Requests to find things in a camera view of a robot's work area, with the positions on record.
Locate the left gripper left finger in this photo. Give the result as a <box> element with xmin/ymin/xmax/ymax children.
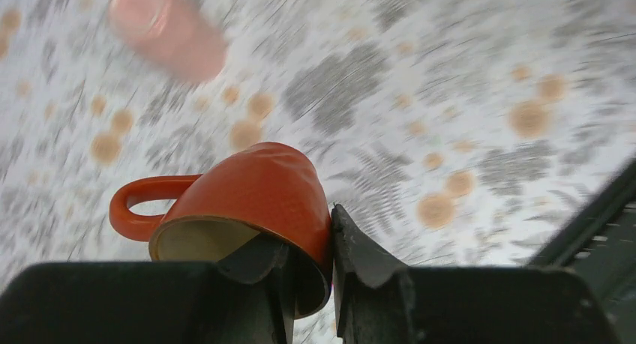
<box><xmin>1</xmin><ymin>235</ymin><xmax>297</xmax><ymax>343</ymax></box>

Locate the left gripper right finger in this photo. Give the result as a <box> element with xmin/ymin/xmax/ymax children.
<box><xmin>331</xmin><ymin>205</ymin><xmax>619</xmax><ymax>343</ymax></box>

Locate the small orange mug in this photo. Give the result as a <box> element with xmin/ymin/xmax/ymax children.
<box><xmin>109</xmin><ymin>142</ymin><xmax>332</xmax><ymax>319</ymax></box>

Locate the light pink cup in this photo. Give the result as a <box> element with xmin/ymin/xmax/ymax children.
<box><xmin>107</xmin><ymin>0</ymin><xmax>227</xmax><ymax>84</ymax></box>

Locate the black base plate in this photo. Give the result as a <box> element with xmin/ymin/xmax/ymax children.
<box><xmin>529</xmin><ymin>161</ymin><xmax>635</xmax><ymax>343</ymax></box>

